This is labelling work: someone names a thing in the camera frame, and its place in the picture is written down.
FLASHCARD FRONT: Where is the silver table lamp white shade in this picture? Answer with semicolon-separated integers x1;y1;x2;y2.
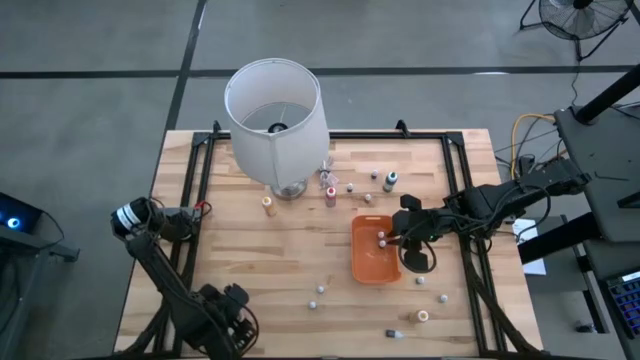
223;57;331;202

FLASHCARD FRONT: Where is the clear lamp power cord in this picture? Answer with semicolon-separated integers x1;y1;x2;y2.
318;155;340;190

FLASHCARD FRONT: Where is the black desk support beam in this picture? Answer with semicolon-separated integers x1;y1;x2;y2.
517;212;601;265

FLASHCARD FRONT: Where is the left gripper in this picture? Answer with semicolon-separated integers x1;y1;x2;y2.
192;282;257;359

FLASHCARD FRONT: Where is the yellow floor cable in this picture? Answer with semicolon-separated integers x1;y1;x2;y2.
509;112;569;187

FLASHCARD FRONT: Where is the parts drawer organizer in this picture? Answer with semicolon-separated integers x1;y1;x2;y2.
604;269;640;346

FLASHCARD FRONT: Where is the black power strip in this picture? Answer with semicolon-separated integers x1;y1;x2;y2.
517;154;539;176

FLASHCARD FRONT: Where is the black floor fan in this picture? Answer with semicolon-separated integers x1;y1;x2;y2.
518;0;635;62

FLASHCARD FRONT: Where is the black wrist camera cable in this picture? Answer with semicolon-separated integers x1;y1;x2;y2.
397;219;454;275

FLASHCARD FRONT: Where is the black aluminium table frame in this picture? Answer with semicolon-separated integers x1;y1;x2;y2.
113;119;544;357

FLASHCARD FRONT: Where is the orange plastic bin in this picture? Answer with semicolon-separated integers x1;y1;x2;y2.
351;214;403;285

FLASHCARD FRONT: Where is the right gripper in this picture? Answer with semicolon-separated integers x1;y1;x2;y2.
385;193;444;274

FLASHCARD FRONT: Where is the computer tower blue light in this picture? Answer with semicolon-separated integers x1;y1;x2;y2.
0;191;81;262

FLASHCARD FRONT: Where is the black upright post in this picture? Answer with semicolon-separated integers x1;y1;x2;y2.
573;63;640;125

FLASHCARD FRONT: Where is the white paper sheet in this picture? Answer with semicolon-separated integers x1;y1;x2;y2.
512;218;549;277

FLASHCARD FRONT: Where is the grey station desk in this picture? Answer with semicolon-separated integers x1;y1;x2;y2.
553;105;640;244

